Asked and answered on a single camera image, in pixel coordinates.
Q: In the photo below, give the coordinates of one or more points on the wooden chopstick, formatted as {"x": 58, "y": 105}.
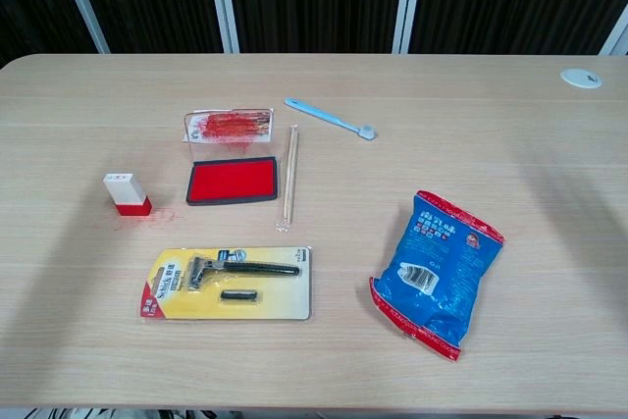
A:
{"x": 293, "y": 175}
{"x": 289, "y": 173}

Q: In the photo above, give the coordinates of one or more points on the light blue toothbrush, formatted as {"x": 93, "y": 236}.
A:
{"x": 324, "y": 116}

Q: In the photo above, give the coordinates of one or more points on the white partition frame post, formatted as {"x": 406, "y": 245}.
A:
{"x": 408, "y": 2}
{"x": 223, "y": 2}
{"x": 81, "y": 2}
{"x": 617, "y": 38}

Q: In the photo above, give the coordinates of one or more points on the yellow razor blister pack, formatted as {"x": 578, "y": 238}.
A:
{"x": 275, "y": 301}

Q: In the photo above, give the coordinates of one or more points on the red ink pad with clear lid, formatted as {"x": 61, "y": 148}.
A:
{"x": 230, "y": 181}

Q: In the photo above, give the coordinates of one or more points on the white and red stamp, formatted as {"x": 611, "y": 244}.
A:
{"x": 125, "y": 191}

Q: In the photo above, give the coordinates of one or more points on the blue snack bag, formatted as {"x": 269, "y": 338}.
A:
{"x": 432, "y": 262}

